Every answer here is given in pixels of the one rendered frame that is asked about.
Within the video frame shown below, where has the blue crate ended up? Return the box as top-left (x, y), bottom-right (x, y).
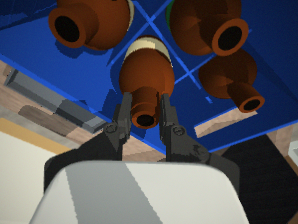
top-left (0, 0), bottom-right (298, 152)

